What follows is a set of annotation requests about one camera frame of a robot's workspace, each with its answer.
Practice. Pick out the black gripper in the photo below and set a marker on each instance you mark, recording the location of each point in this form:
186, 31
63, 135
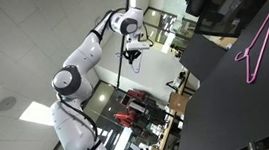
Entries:
132, 54

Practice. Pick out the purple plastic coat hanger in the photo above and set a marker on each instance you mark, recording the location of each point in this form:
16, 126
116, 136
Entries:
136, 71

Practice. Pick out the pink plastic coat hanger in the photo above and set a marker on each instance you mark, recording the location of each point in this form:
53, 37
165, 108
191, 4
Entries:
247, 53

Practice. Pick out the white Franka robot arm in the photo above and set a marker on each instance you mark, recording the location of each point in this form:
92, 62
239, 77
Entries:
80, 131

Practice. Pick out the black hanging rod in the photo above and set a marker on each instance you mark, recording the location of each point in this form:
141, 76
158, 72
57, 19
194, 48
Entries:
119, 75

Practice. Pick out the cardboard box with label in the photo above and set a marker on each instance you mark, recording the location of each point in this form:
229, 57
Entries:
179, 103

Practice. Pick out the black framed screen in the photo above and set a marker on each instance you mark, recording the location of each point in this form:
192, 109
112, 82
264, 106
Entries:
234, 4

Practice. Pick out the round ceiling speaker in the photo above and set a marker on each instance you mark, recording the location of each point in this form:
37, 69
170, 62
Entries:
7, 103

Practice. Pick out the black table clamp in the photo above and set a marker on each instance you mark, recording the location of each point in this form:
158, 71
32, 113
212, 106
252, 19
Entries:
254, 148

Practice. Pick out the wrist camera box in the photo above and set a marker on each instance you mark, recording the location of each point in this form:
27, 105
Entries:
136, 45

